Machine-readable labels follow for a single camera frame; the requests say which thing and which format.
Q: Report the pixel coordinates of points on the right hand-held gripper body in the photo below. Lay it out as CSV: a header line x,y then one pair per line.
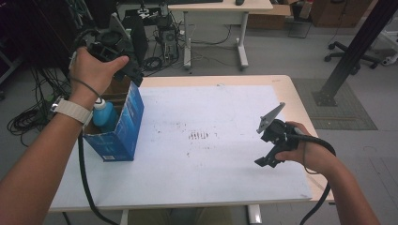
x,y
280,132

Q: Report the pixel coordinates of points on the grey floor mat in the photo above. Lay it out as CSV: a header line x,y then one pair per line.
x,y
344,115

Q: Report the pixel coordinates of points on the white wristwatch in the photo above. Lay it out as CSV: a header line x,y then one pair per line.
x,y
73,111

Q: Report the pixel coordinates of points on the brown cardboard box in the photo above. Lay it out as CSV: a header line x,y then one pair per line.
x,y
269,18

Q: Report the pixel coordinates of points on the person's right hand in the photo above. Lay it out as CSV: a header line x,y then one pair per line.
x,y
313,153

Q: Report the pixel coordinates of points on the white table mat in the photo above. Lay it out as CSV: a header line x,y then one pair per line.
x,y
203,168

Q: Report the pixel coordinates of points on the blue bottle with white cap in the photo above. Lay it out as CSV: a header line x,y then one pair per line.
x,y
103,115

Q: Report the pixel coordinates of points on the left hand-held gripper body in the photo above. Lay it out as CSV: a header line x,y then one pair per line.
x,y
108,43

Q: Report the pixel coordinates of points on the computer tower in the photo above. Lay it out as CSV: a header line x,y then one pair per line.
x,y
169,43

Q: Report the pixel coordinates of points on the blue cardboard box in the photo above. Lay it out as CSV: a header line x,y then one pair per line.
x,y
125,131

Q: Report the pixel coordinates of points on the black office chair base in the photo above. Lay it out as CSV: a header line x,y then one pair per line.
x,y
350,55

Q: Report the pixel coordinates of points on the dark curtain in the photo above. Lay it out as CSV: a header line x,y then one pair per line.
x,y
31,31

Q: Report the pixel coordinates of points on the black metal post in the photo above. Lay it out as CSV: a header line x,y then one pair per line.
x,y
353,53

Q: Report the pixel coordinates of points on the white desk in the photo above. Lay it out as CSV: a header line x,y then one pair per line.
x,y
219,7

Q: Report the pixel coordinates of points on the brown wooden cabinet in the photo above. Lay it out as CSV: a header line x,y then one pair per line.
x,y
341,14

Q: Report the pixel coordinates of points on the black computer mouse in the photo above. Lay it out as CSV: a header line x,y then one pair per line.
x,y
240,2

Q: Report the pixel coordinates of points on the person's left hand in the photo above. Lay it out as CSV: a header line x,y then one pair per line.
x,y
89,73

